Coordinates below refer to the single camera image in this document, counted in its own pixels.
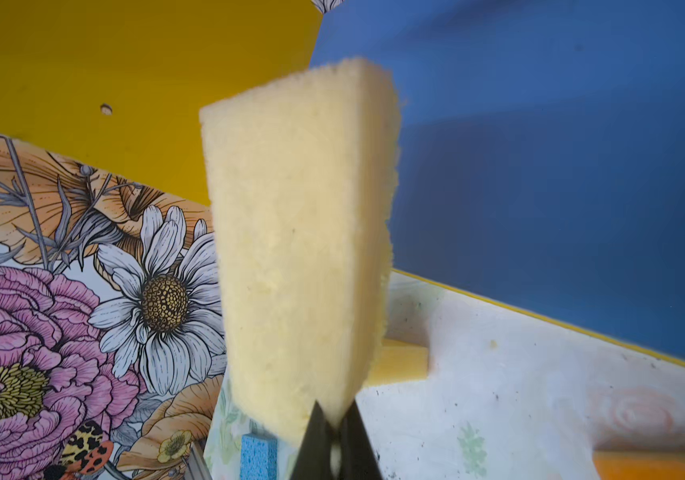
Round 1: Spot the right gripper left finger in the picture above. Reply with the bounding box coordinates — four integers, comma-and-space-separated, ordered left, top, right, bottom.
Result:
290, 402, 338, 480

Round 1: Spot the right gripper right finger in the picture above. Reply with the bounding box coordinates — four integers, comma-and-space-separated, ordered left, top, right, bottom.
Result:
338, 402, 382, 480

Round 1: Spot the yellow sponge with green back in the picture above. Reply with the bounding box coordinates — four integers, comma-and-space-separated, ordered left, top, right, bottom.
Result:
200, 58, 400, 445

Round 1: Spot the small yellow sponge near shelf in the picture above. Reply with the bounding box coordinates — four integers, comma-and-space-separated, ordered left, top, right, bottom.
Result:
364, 338, 429, 387

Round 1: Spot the orange sponge near shelf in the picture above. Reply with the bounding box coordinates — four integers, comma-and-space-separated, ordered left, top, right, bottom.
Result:
592, 451, 685, 480

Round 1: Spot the yellow wooden two-tier shelf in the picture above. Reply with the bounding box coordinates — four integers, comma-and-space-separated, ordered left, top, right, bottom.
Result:
0, 1, 685, 366

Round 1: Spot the blue sponge left front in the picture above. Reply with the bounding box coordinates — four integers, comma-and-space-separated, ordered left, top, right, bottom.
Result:
240, 434, 278, 480

